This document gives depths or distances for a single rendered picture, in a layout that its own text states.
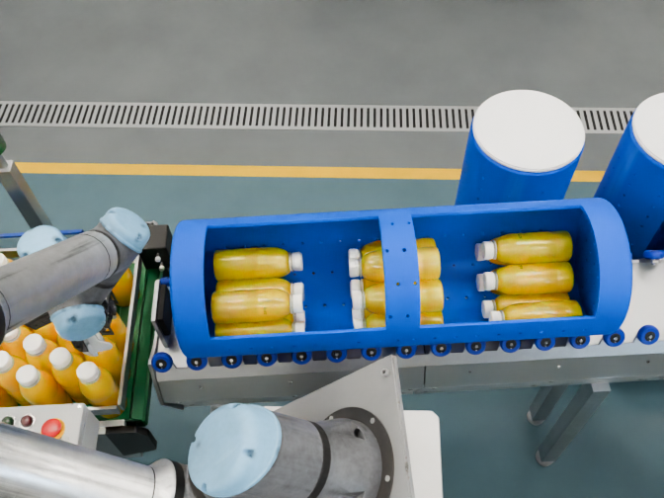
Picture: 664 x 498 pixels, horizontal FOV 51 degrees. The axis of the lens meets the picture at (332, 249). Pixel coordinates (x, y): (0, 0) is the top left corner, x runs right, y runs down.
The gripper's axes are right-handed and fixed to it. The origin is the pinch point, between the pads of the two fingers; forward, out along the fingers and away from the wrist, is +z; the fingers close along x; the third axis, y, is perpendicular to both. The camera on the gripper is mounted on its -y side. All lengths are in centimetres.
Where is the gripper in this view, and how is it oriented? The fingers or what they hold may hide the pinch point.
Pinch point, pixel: (93, 341)
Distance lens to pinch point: 150.0
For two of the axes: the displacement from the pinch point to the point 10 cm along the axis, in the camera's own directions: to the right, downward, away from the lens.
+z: 0.2, 5.6, 8.3
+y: 10.0, -0.5, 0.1
